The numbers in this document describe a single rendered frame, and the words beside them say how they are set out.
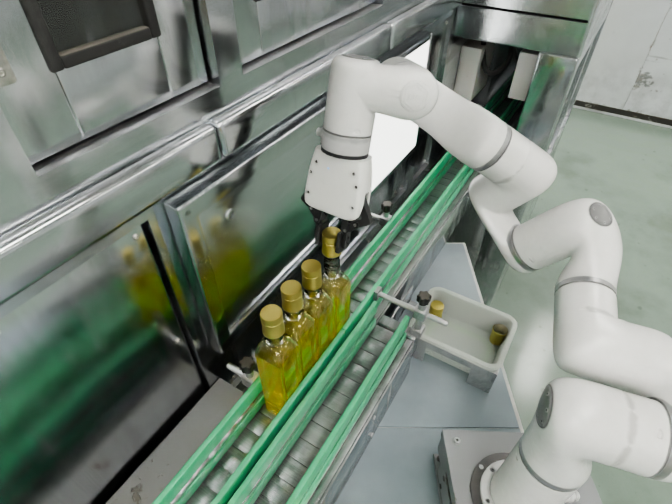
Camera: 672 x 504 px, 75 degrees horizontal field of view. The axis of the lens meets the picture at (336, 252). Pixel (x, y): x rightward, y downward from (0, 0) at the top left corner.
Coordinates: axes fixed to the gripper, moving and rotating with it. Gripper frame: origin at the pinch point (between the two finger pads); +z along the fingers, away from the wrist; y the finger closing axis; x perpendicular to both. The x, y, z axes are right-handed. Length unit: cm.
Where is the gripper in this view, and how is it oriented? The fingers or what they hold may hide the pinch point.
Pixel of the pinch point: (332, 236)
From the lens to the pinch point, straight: 75.9
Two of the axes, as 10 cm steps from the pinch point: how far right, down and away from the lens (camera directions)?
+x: 5.1, -3.7, 7.8
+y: 8.5, 3.6, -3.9
